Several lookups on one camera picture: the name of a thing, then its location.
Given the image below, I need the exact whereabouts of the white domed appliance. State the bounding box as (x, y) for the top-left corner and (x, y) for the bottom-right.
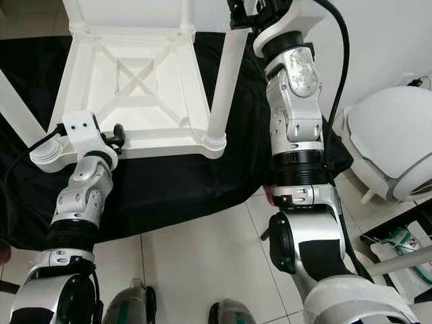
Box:
(341, 84), (432, 207)

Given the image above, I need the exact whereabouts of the grey green robot leg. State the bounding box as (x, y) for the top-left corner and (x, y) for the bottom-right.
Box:
(108, 278), (157, 324)
(208, 300), (257, 324)

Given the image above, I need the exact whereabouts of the white green plastic package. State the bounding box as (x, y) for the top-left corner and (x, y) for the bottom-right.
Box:
(375, 226), (432, 301)

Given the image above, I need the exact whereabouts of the black low floor shelf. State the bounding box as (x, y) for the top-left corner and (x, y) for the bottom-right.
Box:
(361, 216), (432, 247)

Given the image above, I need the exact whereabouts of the white plastic children table top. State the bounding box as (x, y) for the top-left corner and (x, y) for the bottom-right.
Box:
(30, 27), (227, 175)

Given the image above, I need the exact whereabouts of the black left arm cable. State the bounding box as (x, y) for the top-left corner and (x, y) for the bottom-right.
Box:
(3, 125), (67, 196)

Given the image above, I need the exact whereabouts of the grey green right robot leg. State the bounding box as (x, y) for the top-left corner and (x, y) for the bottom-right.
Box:
(208, 300), (257, 324)

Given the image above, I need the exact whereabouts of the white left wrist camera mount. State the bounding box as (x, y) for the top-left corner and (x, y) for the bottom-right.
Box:
(63, 111), (115, 159)

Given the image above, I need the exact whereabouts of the grey green left robot leg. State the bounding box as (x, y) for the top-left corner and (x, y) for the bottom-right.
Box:
(108, 278), (157, 324)

